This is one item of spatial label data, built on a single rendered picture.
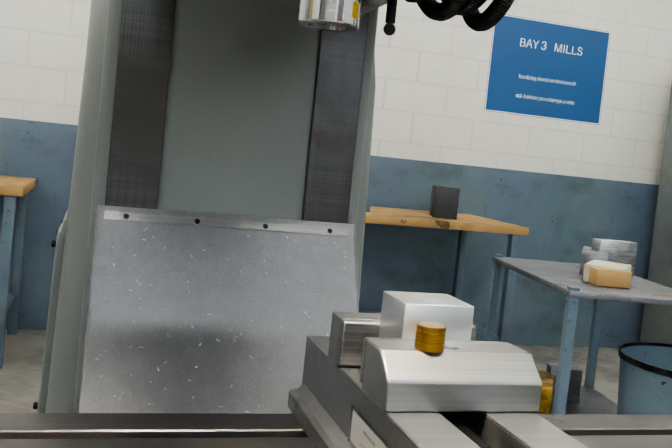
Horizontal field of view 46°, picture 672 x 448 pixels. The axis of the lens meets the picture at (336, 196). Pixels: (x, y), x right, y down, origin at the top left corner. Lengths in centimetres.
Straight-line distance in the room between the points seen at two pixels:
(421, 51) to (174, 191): 432
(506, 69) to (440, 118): 58
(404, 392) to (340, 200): 47
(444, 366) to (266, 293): 40
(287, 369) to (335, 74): 37
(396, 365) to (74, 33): 435
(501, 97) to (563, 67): 51
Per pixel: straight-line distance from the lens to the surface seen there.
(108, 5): 98
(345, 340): 67
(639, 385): 274
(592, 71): 581
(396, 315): 64
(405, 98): 515
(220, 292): 94
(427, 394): 58
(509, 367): 61
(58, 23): 484
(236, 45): 98
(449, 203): 455
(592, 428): 86
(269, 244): 97
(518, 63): 551
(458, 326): 64
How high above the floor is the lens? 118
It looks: 3 degrees down
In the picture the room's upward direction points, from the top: 6 degrees clockwise
